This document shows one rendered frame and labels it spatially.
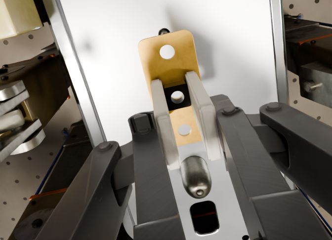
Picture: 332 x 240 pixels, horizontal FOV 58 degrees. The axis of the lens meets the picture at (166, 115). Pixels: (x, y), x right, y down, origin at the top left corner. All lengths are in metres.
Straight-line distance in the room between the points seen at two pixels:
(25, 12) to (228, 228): 0.33
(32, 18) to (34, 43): 0.35
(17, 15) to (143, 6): 0.11
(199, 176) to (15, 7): 0.22
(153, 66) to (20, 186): 0.62
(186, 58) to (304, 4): 0.48
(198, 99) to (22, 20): 0.17
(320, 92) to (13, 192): 0.68
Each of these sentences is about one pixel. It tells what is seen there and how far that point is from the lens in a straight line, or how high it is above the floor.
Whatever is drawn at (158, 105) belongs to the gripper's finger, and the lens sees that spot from 0.16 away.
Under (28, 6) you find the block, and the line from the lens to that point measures 0.29.
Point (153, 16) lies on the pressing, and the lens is 0.30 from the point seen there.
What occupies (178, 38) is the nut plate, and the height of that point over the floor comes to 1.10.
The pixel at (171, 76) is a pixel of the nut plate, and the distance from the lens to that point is 0.21.
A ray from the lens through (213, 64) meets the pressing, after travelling 0.31.
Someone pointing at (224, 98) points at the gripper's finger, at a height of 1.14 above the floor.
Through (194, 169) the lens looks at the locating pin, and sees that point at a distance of 0.32.
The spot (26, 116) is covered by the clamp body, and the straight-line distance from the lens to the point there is 0.29.
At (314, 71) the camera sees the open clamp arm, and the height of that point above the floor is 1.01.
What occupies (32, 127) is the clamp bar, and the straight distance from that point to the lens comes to 0.28.
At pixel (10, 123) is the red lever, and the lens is 0.27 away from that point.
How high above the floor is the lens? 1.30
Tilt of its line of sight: 68 degrees down
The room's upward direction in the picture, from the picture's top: 172 degrees clockwise
